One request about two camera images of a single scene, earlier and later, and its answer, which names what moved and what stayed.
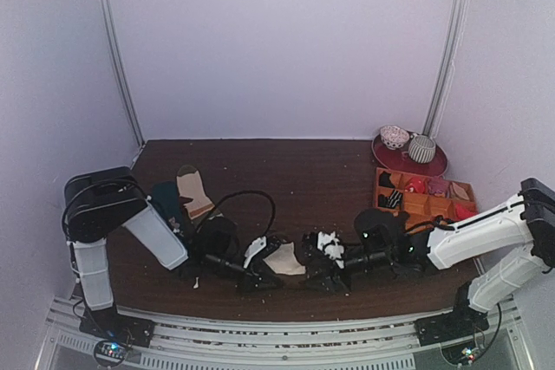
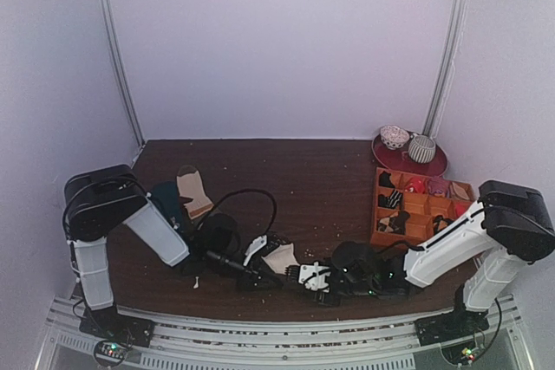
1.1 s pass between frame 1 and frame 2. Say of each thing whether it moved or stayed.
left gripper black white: stayed
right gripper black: moved
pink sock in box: stayed
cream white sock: stayed
